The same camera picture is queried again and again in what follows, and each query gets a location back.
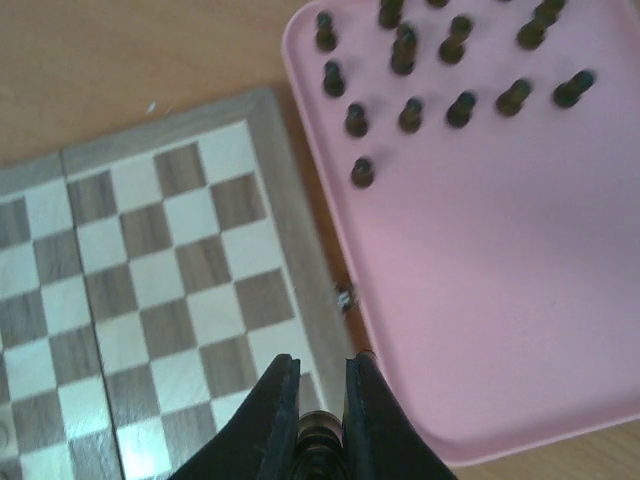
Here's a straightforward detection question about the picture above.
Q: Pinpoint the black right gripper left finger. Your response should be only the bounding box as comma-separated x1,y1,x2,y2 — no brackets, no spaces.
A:
172,354,301,480

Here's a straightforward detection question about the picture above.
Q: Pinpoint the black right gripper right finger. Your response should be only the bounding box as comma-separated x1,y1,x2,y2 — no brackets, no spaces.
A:
342,350,456,480

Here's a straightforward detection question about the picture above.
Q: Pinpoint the dark chess piece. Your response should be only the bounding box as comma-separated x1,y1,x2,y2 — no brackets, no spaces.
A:
291,410,349,480
323,60,345,98
315,11,337,52
344,102,368,138
350,156,375,189

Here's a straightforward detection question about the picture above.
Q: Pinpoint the wooden chessboard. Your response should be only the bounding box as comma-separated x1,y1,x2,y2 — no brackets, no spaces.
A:
1,88,353,479

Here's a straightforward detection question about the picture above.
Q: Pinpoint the pink tray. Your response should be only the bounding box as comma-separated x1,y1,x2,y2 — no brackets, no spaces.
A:
282,1,639,465

